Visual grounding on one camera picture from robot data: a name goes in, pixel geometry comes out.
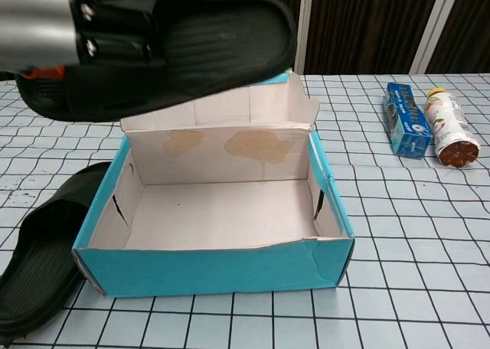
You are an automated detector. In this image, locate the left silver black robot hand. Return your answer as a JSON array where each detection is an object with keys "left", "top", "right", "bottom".
[{"left": 0, "top": 0, "right": 169, "bottom": 81}]

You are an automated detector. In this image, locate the black rubber slipper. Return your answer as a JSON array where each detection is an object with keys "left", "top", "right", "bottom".
[
  {"left": 0, "top": 161, "right": 115, "bottom": 341},
  {"left": 15, "top": 0, "right": 299, "bottom": 123}
]

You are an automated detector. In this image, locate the light blue cardboard shoe box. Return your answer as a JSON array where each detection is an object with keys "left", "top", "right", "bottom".
[{"left": 71, "top": 71, "right": 356, "bottom": 298}]

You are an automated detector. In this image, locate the blue cardboard carton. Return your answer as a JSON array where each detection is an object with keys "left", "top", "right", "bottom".
[{"left": 381, "top": 82, "right": 434, "bottom": 160}]

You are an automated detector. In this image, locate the white bottle with yellow cap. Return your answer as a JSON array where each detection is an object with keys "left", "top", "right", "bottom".
[{"left": 423, "top": 87, "right": 481, "bottom": 170}]

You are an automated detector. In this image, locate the light blue checked tablecloth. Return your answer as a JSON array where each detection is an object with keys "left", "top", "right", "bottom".
[{"left": 0, "top": 72, "right": 490, "bottom": 349}]

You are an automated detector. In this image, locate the white metal frame strut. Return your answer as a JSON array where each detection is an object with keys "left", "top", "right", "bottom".
[
  {"left": 410, "top": 0, "right": 454, "bottom": 75},
  {"left": 293, "top": 0, "right": 319, "bottom": 75}
]

